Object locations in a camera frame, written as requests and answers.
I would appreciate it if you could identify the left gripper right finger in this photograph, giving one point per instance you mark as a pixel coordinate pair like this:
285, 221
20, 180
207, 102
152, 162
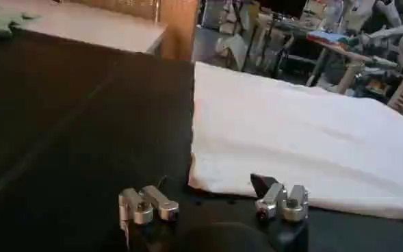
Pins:
283, 202

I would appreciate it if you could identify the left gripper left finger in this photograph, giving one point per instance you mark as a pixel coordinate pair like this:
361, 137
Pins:
143, 205

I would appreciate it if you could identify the white cloth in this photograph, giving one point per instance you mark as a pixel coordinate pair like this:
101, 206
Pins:
290, 137

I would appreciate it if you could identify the black tablecloth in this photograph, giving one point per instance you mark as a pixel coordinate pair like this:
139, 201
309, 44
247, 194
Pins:
67, 120

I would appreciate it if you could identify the white plastic bag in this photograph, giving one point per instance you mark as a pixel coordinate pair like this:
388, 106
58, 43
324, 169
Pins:
233, 49

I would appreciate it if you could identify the white standing desk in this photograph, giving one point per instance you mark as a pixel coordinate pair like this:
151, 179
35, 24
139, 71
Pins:
345, 51

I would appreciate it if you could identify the black tripod stand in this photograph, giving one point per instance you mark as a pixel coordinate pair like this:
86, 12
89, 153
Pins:
256, 37

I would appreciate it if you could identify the blue cloth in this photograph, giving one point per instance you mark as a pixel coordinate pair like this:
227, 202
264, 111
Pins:
326, 36

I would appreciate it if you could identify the white side table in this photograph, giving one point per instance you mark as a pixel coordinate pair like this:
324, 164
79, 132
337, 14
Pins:
95, 31

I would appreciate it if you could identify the white humanoid robot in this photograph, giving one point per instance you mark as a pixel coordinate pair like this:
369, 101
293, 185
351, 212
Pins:
386, 20

